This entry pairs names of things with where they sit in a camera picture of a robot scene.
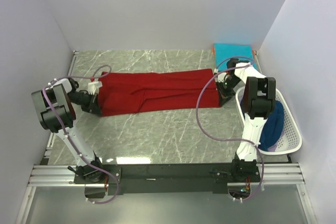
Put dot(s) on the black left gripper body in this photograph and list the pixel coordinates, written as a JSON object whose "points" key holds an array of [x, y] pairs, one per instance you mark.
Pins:
{"points": [[85, 100]]}

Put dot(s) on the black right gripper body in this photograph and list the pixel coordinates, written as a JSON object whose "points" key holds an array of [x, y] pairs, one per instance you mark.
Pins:
{"points": [[226, 88]]}

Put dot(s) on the red t shirt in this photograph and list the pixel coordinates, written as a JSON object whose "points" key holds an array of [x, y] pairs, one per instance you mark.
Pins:
{"points": [[128, 93]]}

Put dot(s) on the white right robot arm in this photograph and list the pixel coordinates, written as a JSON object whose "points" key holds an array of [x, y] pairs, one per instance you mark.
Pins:
{"points": [[257, 104]]}

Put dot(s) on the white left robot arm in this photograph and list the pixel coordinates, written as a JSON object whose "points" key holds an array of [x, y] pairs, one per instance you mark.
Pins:
{"points": [[55, 112]]}

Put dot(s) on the folded turquoise t shirt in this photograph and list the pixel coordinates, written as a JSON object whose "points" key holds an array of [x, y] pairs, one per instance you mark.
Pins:
{"points": [[225, 51]]}

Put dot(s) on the folded orange t shirt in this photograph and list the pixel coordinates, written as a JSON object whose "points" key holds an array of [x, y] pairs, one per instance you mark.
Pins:
{"points": [[253, 52]]}

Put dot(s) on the navy blue t shirt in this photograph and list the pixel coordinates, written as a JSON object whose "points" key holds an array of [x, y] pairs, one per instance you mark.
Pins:
{"points": [[273, 128]]}

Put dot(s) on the lavender t shirt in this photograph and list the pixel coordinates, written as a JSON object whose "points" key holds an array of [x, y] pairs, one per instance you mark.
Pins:
{"points": [[272, 148]]}

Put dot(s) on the black base crossbar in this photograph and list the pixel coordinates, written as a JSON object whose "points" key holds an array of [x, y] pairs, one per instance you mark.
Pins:
{"points": [[178, 178]]}

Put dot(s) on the white plastic laundry basket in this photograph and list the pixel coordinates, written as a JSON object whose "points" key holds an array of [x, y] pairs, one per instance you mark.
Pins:
{"points": [[290, 141]]}

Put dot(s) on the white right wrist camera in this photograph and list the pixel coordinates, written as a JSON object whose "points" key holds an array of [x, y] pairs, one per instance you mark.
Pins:
{"points": [[220, 76]]}

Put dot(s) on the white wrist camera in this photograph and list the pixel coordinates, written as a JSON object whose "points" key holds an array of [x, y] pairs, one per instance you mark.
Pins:
{"points": [[220, 76], [93, 87]]}

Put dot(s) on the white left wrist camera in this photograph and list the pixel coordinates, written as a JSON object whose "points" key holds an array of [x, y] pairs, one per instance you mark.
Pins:
{"points": [[93, 87]]}

